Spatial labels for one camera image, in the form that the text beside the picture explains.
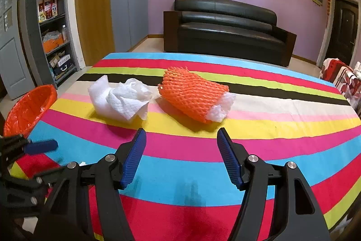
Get white paper towel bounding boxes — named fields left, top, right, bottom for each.
left=106, top=78, right=154, bottom=122

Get orange foam fruit net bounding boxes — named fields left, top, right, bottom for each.
left=158, top=67, right=230, bottom=124

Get white foam sheet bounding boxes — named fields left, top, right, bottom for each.
left=88, top=75, right=118, bottom=119

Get grey panel door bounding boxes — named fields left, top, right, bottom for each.
left=0, top=0, right=34, bottom=100

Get striped colourful tablecloth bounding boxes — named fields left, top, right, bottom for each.
left=11, top=53, right=360, bottom=240

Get crumpled white tissue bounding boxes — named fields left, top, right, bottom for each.
left=206, top=92, right=236, bottom=123

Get grey bookshelf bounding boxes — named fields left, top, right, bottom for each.
left=20, top=0, right=78, bottom=87

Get red white patterned blanket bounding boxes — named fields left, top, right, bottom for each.
left=319, top=58, right=360, bottom=117

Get dark brown door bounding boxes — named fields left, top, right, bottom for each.
left=326, top=0, right=359, bottom=65

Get yellow wooden panel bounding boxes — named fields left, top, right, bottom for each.
left=75, top=0, right=115, bottom=66

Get black leather sofa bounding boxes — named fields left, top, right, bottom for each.
left=163, top=0, right=297, bottom=67

